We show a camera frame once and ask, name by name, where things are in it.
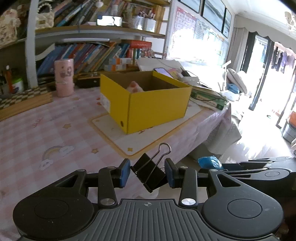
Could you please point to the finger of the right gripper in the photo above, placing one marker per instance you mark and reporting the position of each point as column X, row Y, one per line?
column 273, row 162
column 235, row 172

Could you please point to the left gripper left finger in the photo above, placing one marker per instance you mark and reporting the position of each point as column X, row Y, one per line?
column 109, row 179

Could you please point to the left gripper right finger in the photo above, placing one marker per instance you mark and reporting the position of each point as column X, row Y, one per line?
column 184, row 178

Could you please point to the black binder clip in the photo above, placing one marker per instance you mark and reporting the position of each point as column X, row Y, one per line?
column 148, row 172

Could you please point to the pink plush pig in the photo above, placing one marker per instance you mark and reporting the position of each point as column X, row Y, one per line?
column 134, row 88

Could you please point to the blue binder clip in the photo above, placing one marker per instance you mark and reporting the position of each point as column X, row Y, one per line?
column 210, row 162

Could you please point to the white beige desk mat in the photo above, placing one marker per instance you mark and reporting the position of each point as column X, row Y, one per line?
column 134, row 143

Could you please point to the green book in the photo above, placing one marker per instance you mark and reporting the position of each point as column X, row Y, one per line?
column 215, row 101

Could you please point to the yellow cardboard box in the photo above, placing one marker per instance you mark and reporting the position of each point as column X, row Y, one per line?
column 164, row 99

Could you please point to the dark brown wooden box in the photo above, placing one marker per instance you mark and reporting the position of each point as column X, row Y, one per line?
column 88, row 80

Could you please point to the smartphone with lit screen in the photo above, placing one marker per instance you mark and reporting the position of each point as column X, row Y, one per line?
column 162, row 71

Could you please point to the pink cylindrical container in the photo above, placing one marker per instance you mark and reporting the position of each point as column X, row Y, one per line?
column 64, row 72

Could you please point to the row of books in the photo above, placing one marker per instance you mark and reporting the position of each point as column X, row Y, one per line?
column 93, row 56

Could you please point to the wooden chessboard box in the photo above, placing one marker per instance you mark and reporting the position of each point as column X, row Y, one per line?
column 20, row 102

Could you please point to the white green lidded jar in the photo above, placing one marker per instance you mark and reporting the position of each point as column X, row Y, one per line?
column 18, row 85

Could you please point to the white bookshelf unit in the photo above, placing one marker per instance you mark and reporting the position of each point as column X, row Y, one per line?
column 22, row 53

